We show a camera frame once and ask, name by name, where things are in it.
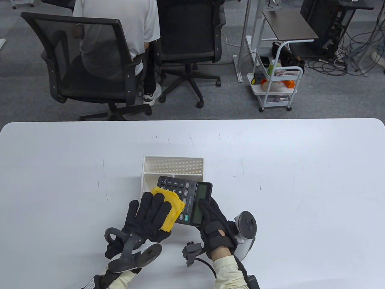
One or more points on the black calculator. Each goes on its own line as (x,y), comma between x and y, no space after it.
(183,188)

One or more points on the orange object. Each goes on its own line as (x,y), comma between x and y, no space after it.
(288,83)

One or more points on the person's right hand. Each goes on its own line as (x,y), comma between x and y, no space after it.
(215,225)

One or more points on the person's right forearm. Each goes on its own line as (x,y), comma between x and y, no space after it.
(230,271)

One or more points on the brown top side table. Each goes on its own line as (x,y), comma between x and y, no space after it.
(288,25)

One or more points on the yellow cleaning cloth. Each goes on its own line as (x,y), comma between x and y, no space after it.
(173,204)

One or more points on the black battery pack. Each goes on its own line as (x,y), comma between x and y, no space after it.
(93,283)
(252,282)

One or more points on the white wheeled utility cart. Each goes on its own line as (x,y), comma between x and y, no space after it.
(279,96)

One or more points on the black mesh office chair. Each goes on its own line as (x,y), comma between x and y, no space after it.
(87,78)
(186,30)

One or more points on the person's left hand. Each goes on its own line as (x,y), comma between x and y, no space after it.
(147,219)

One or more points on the dark grey handheld controller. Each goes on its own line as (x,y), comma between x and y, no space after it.
(135,256)
(245,228)

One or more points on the black equipment stand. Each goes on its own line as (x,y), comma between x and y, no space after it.
(321,24)

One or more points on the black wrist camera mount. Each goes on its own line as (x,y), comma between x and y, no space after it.
(192,251)

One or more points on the green bottle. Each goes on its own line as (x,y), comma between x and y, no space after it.
(271,67)

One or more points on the white metal frame stand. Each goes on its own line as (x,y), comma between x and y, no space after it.
(245,39)

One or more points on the white plastic organizer basket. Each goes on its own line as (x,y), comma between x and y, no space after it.
(173,165)

